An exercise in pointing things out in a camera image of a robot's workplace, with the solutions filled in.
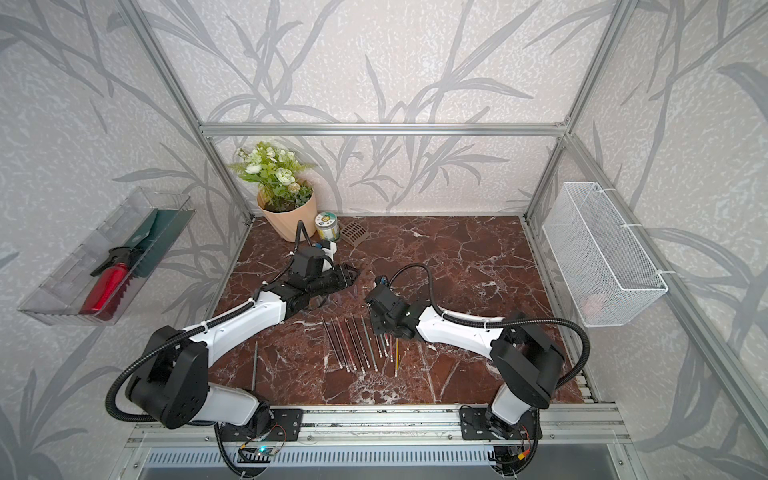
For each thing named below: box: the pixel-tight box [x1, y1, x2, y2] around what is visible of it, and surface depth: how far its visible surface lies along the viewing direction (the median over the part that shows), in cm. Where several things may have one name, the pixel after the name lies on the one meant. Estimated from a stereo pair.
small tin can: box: [314, 211, 340, 242], surface depth 111 cm
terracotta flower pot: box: [257, 189, 317, 242], surface depth 103 cm
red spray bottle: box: [79, 246, 137, 317], surface depth 60 cm
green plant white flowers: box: [228, 142, 314, 212], surface depth 100 cm
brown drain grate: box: [340, 221, 369, 246], surface depth 115 cm
